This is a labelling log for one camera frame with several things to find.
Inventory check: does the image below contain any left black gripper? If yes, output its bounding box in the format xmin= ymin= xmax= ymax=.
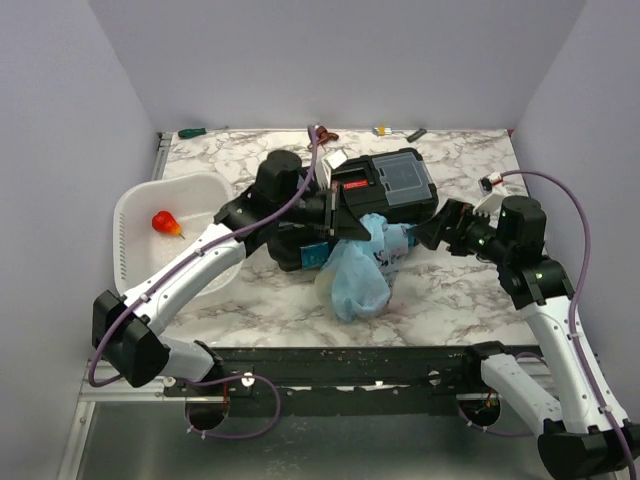
xmin=276 ymin=181 xmax=372 ymax=240

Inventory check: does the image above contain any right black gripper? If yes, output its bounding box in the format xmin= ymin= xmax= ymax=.
xmin=410 ymin=196 xmax=514 ymax=264

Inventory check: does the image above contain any light blue plastic bag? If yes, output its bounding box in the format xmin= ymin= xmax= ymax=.
xmin=314 ymin=213 xmax=417 ymax=323

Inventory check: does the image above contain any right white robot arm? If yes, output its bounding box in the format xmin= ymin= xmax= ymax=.
xmin=411 ymin=196 xmax=639 ymax=479

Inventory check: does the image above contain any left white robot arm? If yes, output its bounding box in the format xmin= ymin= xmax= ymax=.
xmin=91 ymin=150 xmax=371 ymax=395

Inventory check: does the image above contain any red fake pear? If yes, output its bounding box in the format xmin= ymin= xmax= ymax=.
xmin=151 ymin=210 xmax=184 ymax=238

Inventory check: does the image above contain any black plastic toolbox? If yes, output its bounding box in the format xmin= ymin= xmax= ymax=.
xmin=267 ymin=148 xmax=438 ymax=272

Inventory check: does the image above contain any brown faucet tap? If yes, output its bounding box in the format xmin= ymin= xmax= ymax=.
xmin=307 ymin=125 xmax=339 ymax=151

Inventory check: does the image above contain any yellow white small connector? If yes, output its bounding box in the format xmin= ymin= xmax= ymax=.
xmin=373 ymin=126 xmax=393 ymax=136

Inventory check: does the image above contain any small black clip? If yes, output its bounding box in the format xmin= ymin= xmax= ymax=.
xmin=406 ymin=128 xmax=427 ymax=143

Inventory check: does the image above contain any white plastic basket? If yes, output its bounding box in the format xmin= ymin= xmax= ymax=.
xmin=113 ymin=172 xmax=233 ymax=294

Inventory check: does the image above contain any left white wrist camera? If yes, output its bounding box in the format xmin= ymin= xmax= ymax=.
xmin=314 ymin=149 xmax=347 ymax=189

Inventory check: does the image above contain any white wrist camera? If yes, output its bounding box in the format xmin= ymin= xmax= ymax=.
xmin=314 ymin=149 xmax=347 ymax=189
xmin=474 ymin=172 xmax=508 ymax=216

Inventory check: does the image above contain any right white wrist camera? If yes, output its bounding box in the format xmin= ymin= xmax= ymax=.
xmin=474 ymin=172 xmax=508 ymax=216

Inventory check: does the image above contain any green handled screwdriver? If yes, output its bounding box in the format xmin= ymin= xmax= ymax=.
xmin=177 ymin=125 xmax=229 ymax=140

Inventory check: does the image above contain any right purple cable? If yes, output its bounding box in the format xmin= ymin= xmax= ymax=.
xmin=457 ymin=170 xmax=631 ymax=480

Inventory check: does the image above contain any aluminium frame profile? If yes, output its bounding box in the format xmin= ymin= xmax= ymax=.
xmin=79 ymin=359 xmax=176 ymax=402

